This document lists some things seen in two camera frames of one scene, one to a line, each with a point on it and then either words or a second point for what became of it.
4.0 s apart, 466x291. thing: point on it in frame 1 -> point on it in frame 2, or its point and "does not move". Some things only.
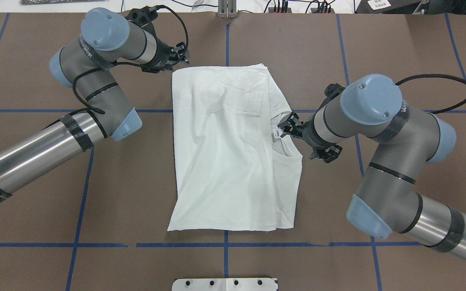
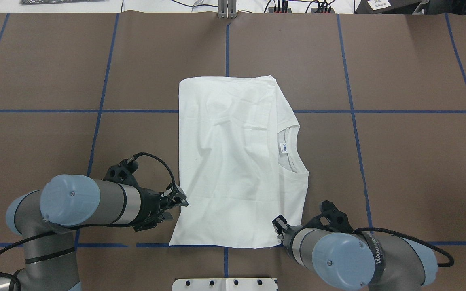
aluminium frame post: [227, 9] does not move
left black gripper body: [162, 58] -> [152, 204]
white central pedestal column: [243, 284] does not move
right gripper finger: [288, 126] -> [279, 222]
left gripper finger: [165, 67] -> [153, 223]
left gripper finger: [182, 51] -> [174, 196]
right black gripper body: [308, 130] -> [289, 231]
